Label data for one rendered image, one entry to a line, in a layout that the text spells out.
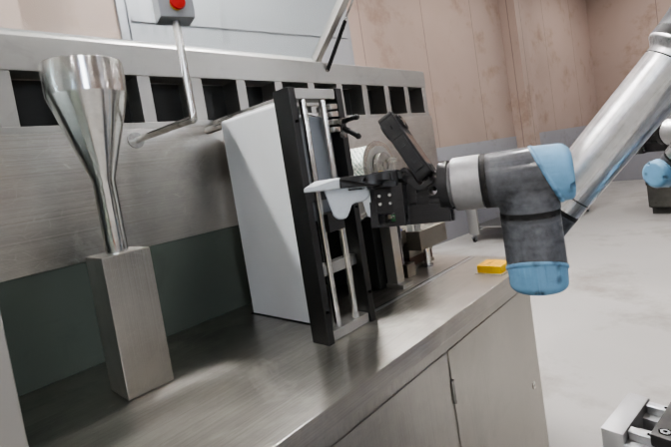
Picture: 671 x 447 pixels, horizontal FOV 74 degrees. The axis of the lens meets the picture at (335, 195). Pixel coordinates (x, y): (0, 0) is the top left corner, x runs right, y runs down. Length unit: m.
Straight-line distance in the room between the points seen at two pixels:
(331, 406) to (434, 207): 0.35
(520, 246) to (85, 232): 0.93
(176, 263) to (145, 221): 0.14
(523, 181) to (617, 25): 10.91
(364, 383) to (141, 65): 0.94
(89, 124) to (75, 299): 0.44
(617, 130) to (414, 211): 0.30
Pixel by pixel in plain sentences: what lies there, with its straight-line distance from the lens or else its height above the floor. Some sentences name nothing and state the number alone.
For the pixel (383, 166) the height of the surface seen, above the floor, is 1.25.
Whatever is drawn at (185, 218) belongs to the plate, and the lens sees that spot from 1.27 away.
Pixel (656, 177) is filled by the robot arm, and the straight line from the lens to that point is 1.42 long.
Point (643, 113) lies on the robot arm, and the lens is 0.74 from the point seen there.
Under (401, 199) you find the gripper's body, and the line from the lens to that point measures 0.63.
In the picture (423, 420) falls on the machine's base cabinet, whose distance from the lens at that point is 1.05.
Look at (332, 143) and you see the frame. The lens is 0.99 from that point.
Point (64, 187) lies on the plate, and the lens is 1.17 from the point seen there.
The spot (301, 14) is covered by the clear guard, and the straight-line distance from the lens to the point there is 1.57.
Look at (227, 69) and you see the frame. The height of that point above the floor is 1.61.
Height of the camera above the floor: 1.27
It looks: 4 degrees down
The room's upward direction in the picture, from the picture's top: 9 degrees counter-clockwise
